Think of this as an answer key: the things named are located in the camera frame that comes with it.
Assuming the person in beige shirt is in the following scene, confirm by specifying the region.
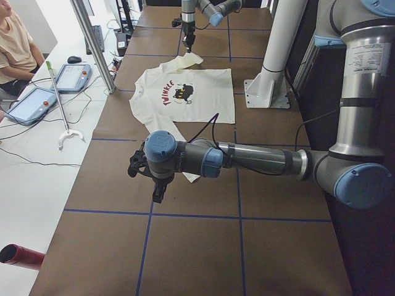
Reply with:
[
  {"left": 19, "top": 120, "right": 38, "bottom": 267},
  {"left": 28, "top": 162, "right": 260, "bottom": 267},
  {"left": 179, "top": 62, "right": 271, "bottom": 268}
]
[{"left": 1, "top": 1, "right": 45, "bottom": 96}]

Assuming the far blue teach pendant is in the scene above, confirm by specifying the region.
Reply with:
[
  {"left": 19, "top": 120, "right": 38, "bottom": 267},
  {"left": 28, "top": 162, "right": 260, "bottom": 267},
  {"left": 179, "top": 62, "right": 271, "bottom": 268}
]
[{"left": 55, "top": 64, "right": 92, "bottom": 93}]

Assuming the aluminium frame post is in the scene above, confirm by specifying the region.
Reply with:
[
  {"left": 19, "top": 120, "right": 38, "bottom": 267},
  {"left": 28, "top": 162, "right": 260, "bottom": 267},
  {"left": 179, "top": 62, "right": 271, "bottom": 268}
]
[{"left": 70, "top": 0, "right": 116, "bottom": 94}]

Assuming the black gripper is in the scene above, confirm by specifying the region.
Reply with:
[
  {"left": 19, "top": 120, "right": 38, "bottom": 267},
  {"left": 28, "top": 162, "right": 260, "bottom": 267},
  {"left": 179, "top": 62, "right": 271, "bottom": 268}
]
[
  {"left": 182, "top": 21, "right": 196, "bottom": 52},
  {"left": 152, "top": 176, "right": 172, "bottom": 204}
]

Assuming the black pendant cable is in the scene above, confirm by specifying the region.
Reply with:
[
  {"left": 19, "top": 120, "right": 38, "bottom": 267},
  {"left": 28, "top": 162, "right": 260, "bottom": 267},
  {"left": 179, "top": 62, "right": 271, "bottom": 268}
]
[{"left": 0, "top": 76, "right": 102, "bottom": 169}]

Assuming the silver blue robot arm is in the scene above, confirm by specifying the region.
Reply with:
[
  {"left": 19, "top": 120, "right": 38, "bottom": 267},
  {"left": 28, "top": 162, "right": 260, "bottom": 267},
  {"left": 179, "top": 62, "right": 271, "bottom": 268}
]
[
  {"left": 180, "top": 0, "right": 243, "bottom": 53},
  {"left": 142, "top": 1, "right": 394, "bottom": 209}
]

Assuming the blue teach pendant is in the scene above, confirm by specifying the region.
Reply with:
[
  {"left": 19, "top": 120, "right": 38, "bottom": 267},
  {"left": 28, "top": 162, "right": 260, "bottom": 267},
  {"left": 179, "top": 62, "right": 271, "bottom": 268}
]
[
  {"left": 6, "top": 87, "right": 57, "bottom": 125},
  {"left": 55, "top": 64, "right": 92, "bottom": 93}
]

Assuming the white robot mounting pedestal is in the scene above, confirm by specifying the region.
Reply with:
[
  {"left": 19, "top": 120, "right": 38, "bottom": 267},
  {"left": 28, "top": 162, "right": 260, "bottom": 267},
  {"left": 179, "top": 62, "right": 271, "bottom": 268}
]
[{"left": 244, "top": 0, "right": 307, "bottom": 109}]

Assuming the black computer mouse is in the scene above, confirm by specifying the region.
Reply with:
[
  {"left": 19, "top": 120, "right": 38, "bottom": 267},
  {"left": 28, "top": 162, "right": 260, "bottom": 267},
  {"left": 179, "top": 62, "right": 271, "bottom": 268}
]
[{"left": 67, "top": 55, "right": 82, "bottom": 64}]

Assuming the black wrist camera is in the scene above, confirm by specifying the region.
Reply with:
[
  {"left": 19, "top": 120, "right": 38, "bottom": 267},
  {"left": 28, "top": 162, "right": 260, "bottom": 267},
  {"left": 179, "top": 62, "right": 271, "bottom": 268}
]
[
  {"left": 171, "top": 18, "right": 183, "bottom": 28},
  {"left": 128, "top": 142, "right": 150, "bottom": 178}
]

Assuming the near blue teach pendant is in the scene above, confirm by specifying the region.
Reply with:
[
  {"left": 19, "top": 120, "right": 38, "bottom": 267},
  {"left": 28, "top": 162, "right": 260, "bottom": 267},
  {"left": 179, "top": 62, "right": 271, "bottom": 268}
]
[{"left": 6, "top": 87, "right": 57, "bottom": 125}]

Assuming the metal reacher grabber stick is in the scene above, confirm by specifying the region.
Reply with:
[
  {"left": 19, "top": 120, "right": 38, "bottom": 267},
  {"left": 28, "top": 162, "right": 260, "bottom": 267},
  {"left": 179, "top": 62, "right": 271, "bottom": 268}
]
[{"left": 45, "top": 61, "right": 85, "bottom": 151}]

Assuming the red cylinder tube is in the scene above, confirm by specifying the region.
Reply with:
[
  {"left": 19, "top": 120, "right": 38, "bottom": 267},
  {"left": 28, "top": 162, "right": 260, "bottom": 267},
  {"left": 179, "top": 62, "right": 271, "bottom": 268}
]
[{"left": 1, "top": 244, "right": 45, "bottom": 270}]

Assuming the cream long-sleeve cat shirt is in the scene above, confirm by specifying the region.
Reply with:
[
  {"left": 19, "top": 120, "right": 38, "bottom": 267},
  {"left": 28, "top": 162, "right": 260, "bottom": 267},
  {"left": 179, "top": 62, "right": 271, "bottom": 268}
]
[{"left": 128, "top": 52, "right": 236, "bottom": 184}]

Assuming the black power adapter box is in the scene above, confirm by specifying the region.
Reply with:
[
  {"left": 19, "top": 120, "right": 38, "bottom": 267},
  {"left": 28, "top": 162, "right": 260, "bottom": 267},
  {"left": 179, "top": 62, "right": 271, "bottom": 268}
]
[{"left": 115, "top": 32, "right": 128, "bottom": 57}]

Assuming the black keyboard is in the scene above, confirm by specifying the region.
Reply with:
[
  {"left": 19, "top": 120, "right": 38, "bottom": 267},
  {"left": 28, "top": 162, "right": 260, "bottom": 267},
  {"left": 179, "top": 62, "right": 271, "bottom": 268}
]
[{"left": 85, "top": 25, "right": 105, "bottom": 55}]

